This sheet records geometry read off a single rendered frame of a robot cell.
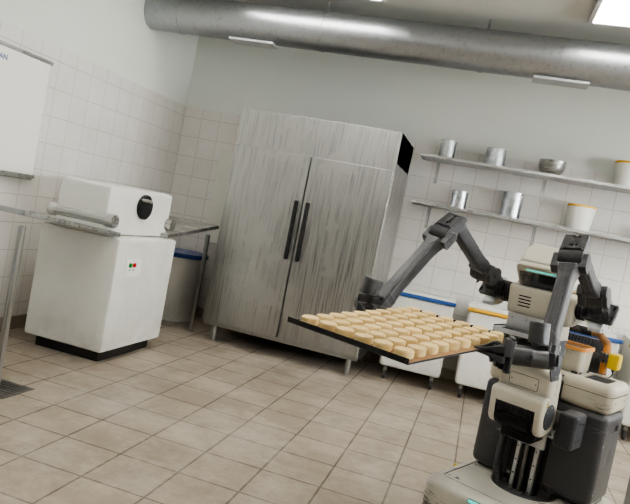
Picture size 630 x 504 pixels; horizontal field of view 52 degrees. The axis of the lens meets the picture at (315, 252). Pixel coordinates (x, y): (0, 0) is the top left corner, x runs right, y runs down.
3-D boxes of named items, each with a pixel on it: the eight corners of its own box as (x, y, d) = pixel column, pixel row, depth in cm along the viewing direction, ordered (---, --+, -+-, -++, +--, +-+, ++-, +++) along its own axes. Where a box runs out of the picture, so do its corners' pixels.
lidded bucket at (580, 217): (589, 233, 556) (594, 209, 555) (594, 232, 533) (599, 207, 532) (560, 228, 563) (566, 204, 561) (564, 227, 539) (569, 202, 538)
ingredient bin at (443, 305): (373, 378, 540) (391, 289, 535) (382, 364, 602) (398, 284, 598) (437, 394, 528) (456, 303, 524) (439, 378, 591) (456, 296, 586)
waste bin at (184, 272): (205, 319, 650) (217, 256, 646) (181, 326, 598) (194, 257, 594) (158, 307, 663) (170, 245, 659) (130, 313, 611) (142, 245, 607)
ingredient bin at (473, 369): (449, 398, 524) (468, 306, 520) (452, 381, 586) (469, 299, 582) (516, 415, 511) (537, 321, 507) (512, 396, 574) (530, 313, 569)
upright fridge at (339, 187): (370, 361, 606) (413, 147, 594) (351, 380, 519) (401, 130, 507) (235, 327, 641) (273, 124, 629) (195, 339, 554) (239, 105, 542)
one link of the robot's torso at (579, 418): (513, 434, 280) (525, 380, 278) (578, 460, 261) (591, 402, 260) (485, 444, 260) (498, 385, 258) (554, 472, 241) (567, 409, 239)
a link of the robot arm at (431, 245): (458, 239, 234) (436, 231, 241) (454, 229, 230) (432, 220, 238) (384, 324, 221) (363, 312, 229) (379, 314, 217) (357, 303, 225)
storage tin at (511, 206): (518, 220, 569) (524, 195, 567) (519, 219, 552) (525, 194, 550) (498, 216, 573) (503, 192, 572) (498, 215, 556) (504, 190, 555)
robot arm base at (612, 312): (620, 308, 240) (588, 301, 248) (618, 295, 235) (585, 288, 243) (612, 326, 237) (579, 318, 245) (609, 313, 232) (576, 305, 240)
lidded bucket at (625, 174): (637, 191, 546) (642, 167, 545) (643, 189, 523) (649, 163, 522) (607, 186, 553) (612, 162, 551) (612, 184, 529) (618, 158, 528)
